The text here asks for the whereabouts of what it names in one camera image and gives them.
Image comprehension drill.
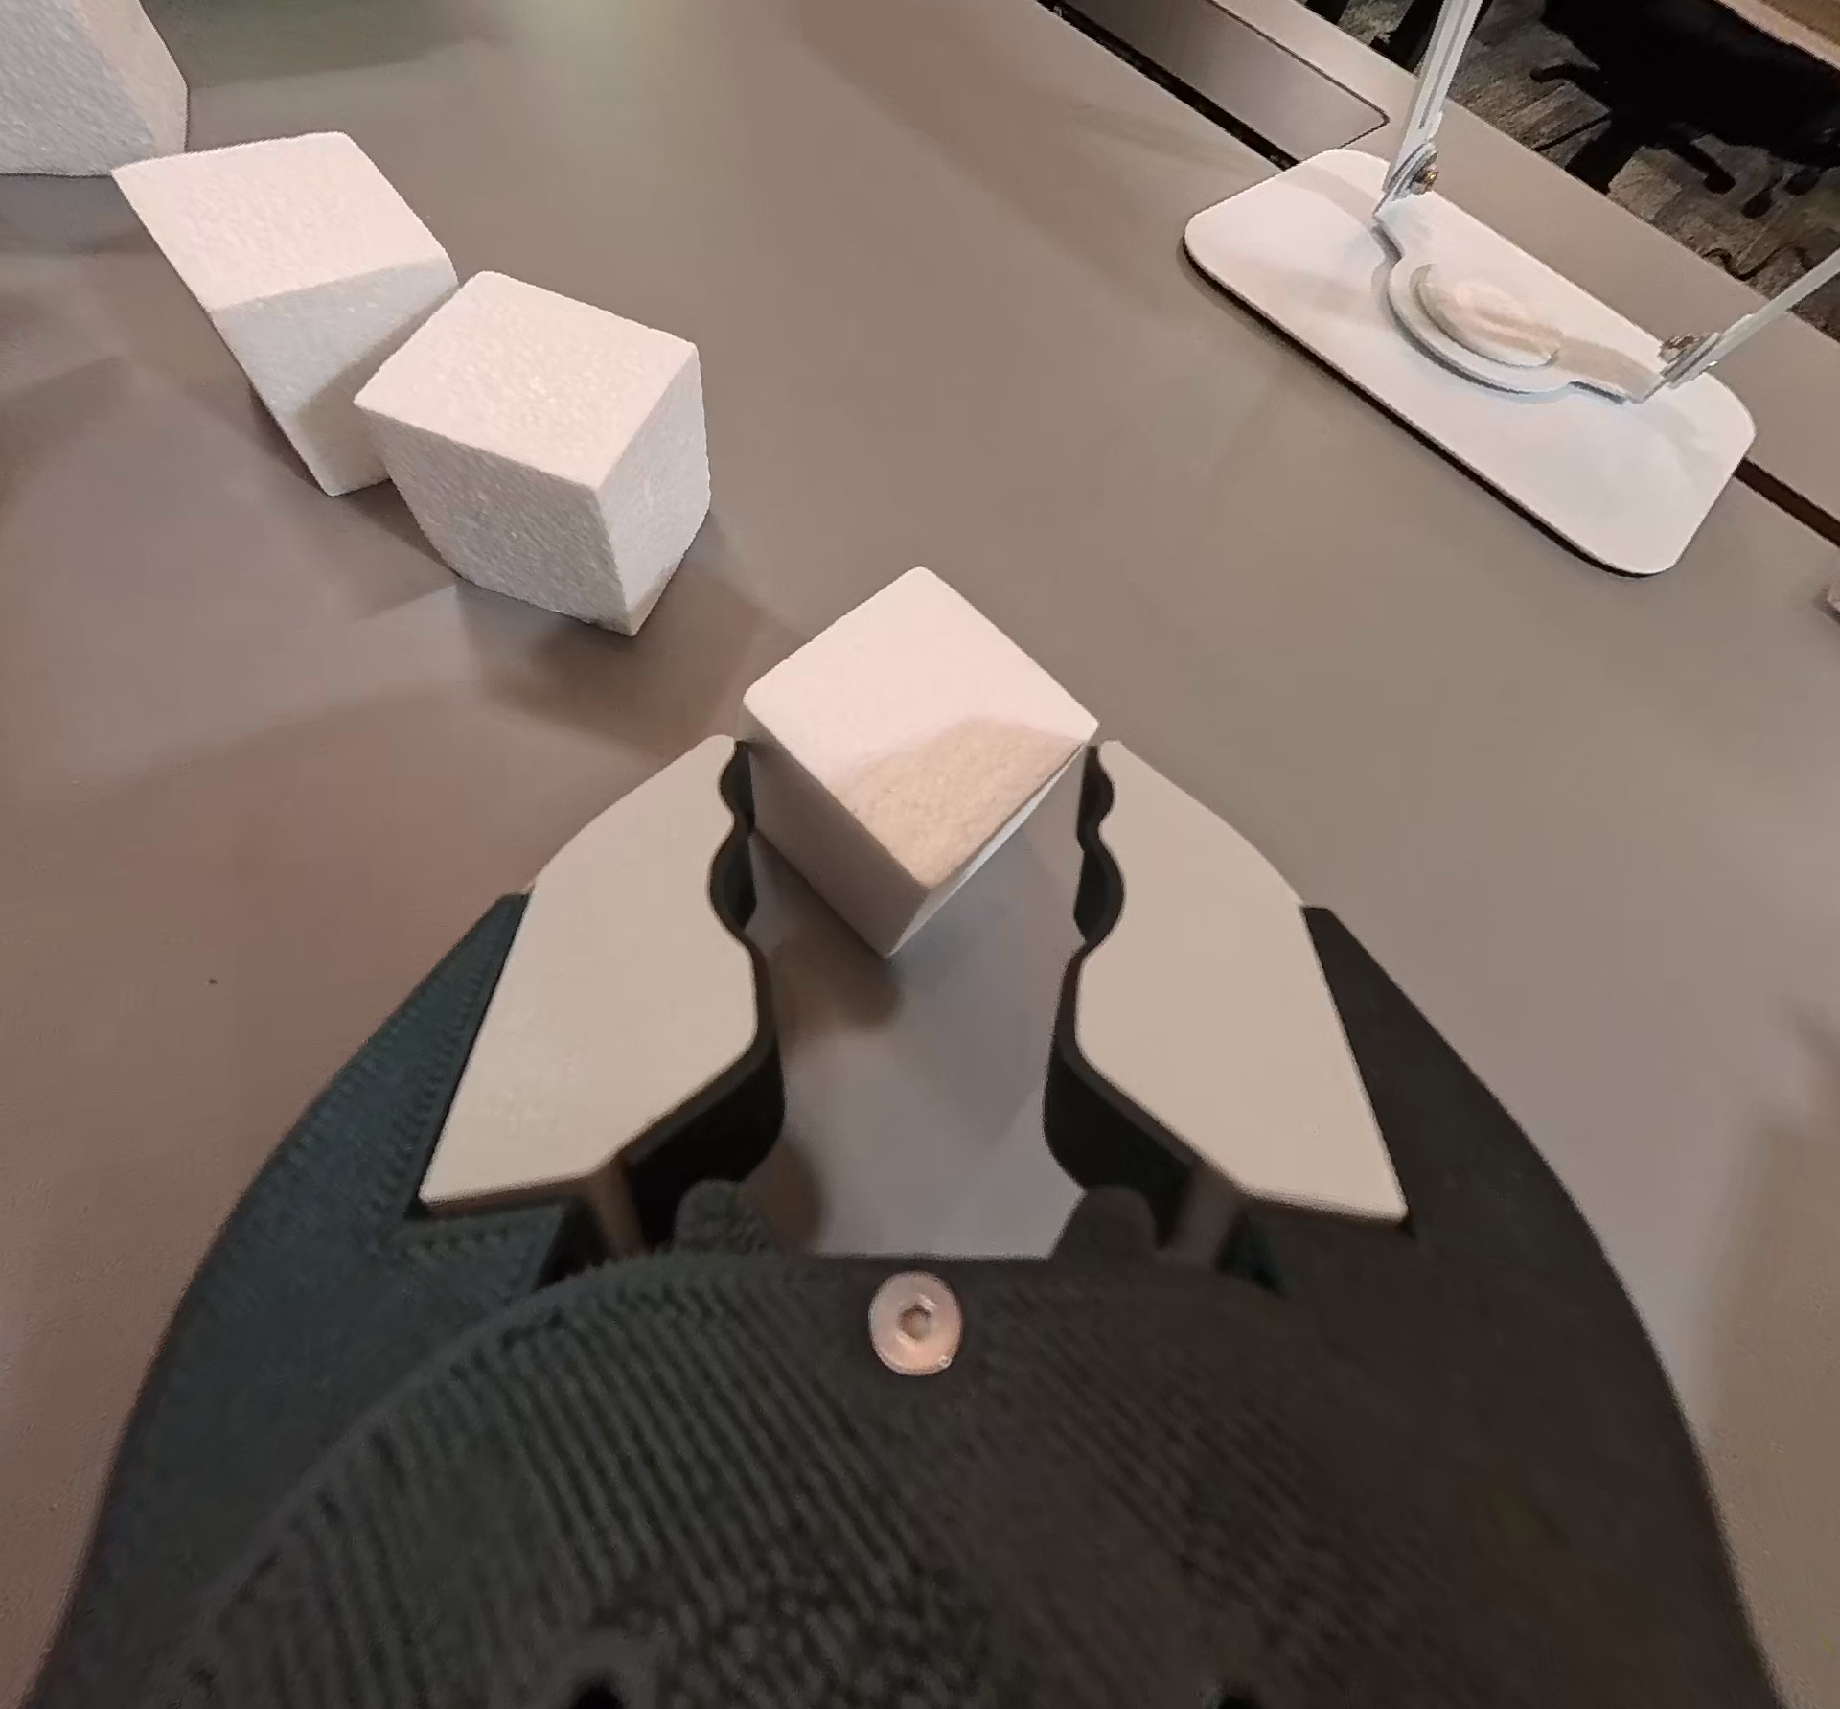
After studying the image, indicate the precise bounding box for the wooden document stand white base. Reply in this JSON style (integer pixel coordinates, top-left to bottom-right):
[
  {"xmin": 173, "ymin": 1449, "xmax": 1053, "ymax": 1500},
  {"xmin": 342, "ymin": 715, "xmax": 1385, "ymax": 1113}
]
[{"xmin": 1182, "ymin": 0, "xmax": 1840, "ymax": 579}]

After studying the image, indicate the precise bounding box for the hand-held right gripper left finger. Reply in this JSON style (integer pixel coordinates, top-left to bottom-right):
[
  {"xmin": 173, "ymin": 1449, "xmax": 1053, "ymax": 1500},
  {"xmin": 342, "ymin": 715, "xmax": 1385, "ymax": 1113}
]
[{"xmin": 413, "ymin": 735, "xmax": 789, "ymax": 1260}]

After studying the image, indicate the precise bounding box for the large white foam cube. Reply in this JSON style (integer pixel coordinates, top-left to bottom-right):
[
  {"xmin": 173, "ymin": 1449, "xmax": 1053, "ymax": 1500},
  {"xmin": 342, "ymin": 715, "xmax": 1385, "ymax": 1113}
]
[{"xmin": 0, "ymin": 0, "xmax": 189, "ymax": 177}]

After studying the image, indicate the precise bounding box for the small white foam cube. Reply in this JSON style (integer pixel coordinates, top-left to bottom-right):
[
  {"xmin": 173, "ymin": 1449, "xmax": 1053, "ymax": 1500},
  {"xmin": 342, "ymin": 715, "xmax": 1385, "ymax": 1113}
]
[{"xmin": 742, "ymin": 567, "xmax": 1100, "ymax": 961}]

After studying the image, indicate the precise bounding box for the black office chair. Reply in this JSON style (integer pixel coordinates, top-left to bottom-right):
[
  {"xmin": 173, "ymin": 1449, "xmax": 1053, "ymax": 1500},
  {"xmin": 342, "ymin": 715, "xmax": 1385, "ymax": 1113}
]
[{"xmin": 1531, "ymin": 0, "xmax": 1840, "ymax": 219}]

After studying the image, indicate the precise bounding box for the medium white foam cube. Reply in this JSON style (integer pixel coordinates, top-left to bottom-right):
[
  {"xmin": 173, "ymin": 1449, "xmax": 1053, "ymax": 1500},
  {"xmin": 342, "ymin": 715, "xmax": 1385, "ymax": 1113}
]
[
  {"xmin": 354, "ymin": 272, "xmax": 710, "ymax": 636},
  {"xmin": 112, "ymin": 132, "xmax": 460, "ymax": 498}
]

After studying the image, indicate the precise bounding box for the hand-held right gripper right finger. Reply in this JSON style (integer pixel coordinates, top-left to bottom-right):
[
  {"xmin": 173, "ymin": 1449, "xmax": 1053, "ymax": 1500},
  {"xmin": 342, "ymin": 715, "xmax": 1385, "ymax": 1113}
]
[{"xmin": 1039, "ymin": 739, "xmax": 1411, "ymax": 1268}]

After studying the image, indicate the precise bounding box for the dark desk cable flap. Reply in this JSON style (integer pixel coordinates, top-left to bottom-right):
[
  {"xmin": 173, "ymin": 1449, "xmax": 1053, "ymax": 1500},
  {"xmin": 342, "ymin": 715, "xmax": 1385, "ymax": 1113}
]
[{"xmin": 934, "ymin": 0, "xmax": 1391, "ymax": 168}]

